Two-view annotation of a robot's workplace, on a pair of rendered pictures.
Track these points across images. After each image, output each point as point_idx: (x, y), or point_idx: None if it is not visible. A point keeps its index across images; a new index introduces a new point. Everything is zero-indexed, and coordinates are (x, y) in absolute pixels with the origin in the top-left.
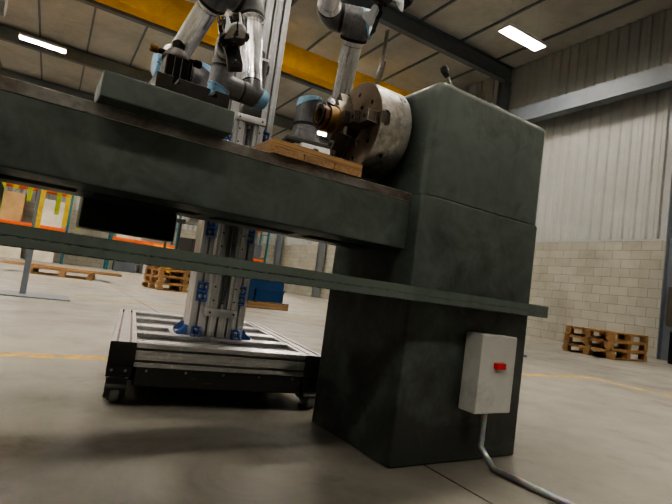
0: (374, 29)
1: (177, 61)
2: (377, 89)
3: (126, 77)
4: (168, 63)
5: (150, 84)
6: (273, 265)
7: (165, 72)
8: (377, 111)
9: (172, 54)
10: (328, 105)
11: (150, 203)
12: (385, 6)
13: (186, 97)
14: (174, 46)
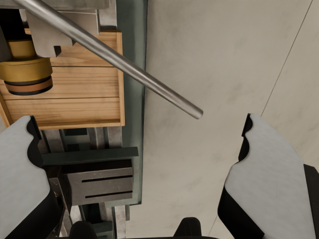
0: (33, 127)
1: (56, 229)
2: (70, 9)
3: (138, 197)
4: (60, 228)
5: (138, 189)
6: (145, 86)
7: (62, 220)
8: (96, 11)
9: (57, 236)
10: (25, 81)
11: (78, 144)
12: (90, 228)
13: (138, 176)
14: None
